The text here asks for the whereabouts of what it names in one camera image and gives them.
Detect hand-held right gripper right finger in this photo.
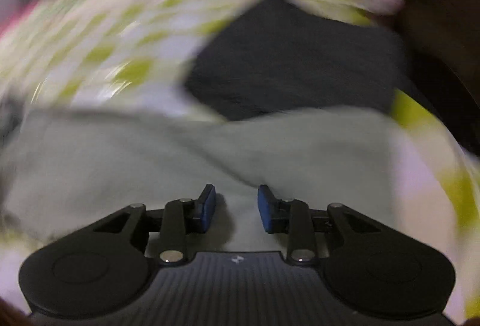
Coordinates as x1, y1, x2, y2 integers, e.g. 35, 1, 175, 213
257, 184, 410, 267

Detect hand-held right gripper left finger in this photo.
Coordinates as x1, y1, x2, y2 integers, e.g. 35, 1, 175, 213
63, 184, 217, 266

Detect light green pants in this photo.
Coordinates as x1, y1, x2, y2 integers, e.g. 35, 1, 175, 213
0, 106, 407, 261

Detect dark cloth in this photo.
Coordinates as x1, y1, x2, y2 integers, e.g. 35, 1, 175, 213
184, 0, 410, 123

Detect green white checkered sheet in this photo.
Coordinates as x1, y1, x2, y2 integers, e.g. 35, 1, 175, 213
0, 0, 480, 321

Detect dark brown headboard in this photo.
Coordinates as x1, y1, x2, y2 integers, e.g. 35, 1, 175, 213
337, 0, 480, 158

